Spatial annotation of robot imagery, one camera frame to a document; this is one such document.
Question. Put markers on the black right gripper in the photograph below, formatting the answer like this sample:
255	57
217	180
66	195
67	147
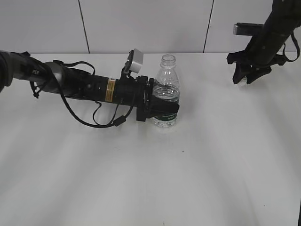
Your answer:
252	65

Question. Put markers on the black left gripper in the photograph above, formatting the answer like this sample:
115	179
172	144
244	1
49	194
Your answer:
137	93

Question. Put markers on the clear cestbon water bottle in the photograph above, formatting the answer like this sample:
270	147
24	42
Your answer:
167	87

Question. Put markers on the white green bottle cap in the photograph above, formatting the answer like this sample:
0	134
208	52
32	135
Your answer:
242	82

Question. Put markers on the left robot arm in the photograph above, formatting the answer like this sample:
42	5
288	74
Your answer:
69	82

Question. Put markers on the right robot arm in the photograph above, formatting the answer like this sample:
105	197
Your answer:
267	44

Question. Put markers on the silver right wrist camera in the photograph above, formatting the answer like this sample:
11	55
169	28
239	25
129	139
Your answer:
247	29

